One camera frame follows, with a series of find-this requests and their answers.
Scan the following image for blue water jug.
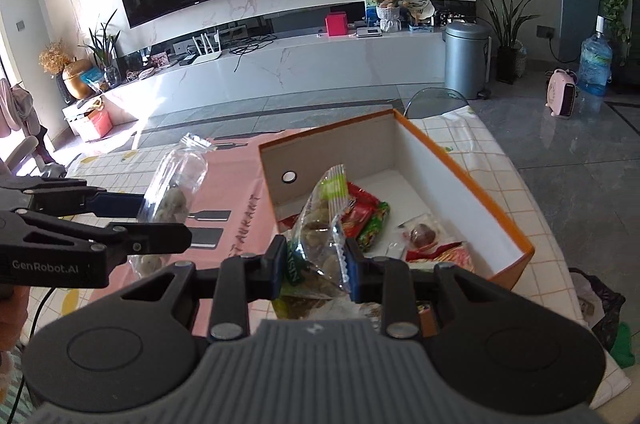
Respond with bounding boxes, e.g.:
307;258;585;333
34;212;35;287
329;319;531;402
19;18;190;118
577;16;614;97

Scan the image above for clear bag of round snacks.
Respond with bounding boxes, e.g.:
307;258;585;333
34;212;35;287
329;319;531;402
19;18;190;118
127;133;210;277

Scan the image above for green plant in glass vase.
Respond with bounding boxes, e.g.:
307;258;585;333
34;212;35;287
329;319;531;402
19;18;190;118
79;10;124;90

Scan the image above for person's left forearm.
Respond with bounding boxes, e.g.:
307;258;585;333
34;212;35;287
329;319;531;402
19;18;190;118
0;288;32;356

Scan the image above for painted picture panel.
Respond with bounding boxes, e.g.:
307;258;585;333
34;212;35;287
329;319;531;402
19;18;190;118
362;0;401;27

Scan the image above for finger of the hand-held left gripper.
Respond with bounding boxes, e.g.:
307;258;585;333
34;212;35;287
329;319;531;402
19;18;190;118
0;176;147;221
0;209;193;271

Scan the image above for orange storage box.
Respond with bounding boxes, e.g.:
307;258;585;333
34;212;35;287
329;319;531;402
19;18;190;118
258;108;535;336

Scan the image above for pink printed mat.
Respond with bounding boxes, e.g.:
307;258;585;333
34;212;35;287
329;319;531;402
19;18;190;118
59;130;307;326

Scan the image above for red candy packet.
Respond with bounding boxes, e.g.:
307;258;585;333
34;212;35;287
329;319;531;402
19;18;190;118
342;181;382;239

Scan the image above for green clear snack bag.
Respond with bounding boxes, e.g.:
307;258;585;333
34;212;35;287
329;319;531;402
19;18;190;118
277;164;354;305

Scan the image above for white chair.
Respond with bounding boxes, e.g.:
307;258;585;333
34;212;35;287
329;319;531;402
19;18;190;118
0;135;67;179

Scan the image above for orange gift bag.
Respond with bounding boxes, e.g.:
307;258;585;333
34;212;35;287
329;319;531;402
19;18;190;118
74;100;114;143

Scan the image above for green candy packet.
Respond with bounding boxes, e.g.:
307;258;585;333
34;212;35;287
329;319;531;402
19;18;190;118
358;200;391;253

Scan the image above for clear plastic chair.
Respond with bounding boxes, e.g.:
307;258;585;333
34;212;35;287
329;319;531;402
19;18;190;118
404;87;469;120

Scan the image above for black cable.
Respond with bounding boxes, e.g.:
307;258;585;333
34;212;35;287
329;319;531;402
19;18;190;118
7;288;55;413

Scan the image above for teddy bear bouquet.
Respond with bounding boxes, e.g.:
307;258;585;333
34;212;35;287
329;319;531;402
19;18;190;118
375;0;402;33

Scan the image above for white wifi router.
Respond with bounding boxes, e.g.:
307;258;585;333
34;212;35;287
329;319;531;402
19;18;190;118
191;32;224;65

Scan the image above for dried flower bunch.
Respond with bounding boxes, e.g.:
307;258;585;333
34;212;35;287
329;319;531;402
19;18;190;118
39;40;72;75

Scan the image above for pink hanging clothes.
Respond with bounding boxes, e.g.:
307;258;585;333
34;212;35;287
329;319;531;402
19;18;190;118
0;78;37;141

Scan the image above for pink space heater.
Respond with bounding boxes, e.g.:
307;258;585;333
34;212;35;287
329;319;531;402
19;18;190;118
544;68;579;120

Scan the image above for red tissue box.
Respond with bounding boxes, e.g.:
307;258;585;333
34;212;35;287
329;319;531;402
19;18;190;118
324;10;350;37

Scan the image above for grey pedal trash bin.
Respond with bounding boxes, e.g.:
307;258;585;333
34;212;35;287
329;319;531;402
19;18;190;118
443;22;492;100

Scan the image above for potted snake plant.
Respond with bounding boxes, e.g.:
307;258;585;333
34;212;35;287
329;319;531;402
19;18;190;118
461;0;552;85

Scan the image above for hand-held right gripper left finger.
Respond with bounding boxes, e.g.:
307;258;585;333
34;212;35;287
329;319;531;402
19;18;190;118
122;235;289;341

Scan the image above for black garbage bag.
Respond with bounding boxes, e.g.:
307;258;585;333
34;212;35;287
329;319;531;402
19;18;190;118
569;267;627;353

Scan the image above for clear packet with brown candy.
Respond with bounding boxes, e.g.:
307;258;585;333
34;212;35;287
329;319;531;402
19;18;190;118
398;212;444;251

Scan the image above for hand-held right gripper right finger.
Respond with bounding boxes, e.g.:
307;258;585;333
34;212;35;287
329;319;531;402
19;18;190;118
344;239;502;340

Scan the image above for gold round vase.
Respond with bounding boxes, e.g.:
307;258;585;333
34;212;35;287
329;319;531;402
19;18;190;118
61;58;97;100

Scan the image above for green cloth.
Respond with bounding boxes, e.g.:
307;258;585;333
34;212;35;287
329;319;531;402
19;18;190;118
611;322;637;368

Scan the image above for white marble television cabinet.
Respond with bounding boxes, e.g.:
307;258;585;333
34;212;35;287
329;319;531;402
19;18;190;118
62;28;452;141

